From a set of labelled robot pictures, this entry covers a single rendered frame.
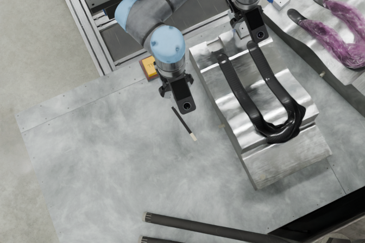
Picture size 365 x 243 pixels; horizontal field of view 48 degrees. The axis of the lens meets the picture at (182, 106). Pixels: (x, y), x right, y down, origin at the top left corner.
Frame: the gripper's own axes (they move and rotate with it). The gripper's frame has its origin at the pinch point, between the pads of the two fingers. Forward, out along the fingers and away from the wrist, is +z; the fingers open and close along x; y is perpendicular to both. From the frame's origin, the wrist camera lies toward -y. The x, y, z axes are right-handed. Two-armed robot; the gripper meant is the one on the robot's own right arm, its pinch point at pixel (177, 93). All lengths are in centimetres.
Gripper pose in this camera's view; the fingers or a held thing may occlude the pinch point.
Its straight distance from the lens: 122.7
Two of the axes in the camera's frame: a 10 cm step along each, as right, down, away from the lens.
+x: -9.1, 4.1, -0.8
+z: 0.3, 2.5, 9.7
